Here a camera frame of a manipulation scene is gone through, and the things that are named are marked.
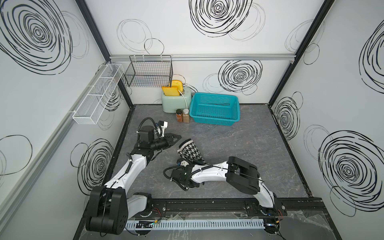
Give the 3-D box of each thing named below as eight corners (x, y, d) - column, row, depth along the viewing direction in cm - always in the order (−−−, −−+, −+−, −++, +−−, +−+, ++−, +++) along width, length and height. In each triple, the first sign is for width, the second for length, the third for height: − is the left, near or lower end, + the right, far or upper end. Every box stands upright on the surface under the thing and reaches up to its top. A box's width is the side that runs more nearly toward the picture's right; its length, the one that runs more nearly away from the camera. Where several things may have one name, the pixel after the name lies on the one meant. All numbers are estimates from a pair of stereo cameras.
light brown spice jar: (183, 123, 110) (182, 114, 102) (183, 116, 114) (182, 107, 107) (189, 123, 110) (189, 114, 102) (189, 116, 114) (189, 108, 107)
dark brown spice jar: (177, 122, 111) (175, 114, 104) (177, 117, 115) (176, 108, 107) (182, 122, 111) (181, 114, 104) (182, 117, 115) (181, 108, 107)
